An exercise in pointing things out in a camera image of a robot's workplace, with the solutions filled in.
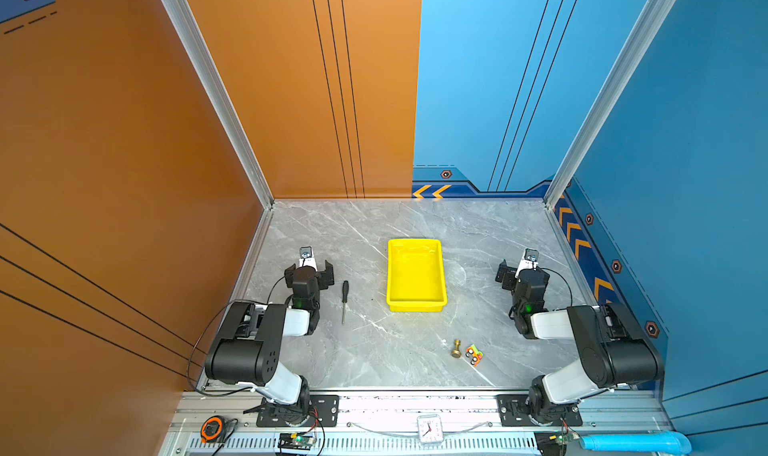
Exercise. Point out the colourful small toy block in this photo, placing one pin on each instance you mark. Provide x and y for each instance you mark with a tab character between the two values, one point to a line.
474	355

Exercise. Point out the orange black tape measure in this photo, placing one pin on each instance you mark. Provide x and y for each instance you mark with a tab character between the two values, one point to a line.
213	429

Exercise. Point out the blue plastic tube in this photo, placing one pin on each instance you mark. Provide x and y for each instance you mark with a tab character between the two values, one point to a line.
668	442

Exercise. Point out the white square desk clock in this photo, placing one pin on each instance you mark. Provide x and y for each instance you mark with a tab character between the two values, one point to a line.
430	429

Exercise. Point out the black handled screwdriver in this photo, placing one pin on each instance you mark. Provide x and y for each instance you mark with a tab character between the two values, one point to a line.
345	294

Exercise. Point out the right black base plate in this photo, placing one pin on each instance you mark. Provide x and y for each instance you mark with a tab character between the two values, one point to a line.
517	410

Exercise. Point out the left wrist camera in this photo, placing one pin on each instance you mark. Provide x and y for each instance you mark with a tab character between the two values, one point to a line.
306	257

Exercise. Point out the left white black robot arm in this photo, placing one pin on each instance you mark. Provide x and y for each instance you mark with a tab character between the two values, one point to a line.
246	348

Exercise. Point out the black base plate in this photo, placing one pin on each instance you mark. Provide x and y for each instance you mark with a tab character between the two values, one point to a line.
327	409
517	410

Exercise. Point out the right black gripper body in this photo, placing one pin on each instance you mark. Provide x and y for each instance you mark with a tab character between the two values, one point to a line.
504	274

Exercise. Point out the yellow plastic bin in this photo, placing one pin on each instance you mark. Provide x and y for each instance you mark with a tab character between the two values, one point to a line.
416	279

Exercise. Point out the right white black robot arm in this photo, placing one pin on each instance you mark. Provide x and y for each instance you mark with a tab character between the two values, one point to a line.
612	349

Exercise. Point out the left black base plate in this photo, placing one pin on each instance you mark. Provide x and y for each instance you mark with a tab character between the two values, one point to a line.
327	409

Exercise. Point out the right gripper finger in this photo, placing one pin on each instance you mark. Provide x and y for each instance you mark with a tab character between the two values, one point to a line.
545	276
505	276

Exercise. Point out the green circuit board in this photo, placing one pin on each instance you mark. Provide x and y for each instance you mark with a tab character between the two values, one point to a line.
561	439
295	443

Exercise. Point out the left green circuit board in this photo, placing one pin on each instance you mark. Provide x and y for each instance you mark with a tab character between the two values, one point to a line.
295	443

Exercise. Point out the right green circuit board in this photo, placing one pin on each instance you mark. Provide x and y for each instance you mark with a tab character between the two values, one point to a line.
561	439

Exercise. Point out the white slotted cable duct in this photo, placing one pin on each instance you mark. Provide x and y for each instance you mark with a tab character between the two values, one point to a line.
514	443

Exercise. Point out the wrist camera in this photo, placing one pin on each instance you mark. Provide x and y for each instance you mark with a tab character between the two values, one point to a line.
529	257
306	257

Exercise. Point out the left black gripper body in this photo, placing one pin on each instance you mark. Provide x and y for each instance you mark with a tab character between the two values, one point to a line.
325	274

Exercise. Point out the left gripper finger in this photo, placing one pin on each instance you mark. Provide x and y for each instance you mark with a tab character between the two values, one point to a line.
327	277
289	275

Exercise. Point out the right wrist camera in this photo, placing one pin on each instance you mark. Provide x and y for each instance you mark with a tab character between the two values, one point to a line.
529	257

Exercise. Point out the small brass fitting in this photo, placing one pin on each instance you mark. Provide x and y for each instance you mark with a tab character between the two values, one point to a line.
456	349

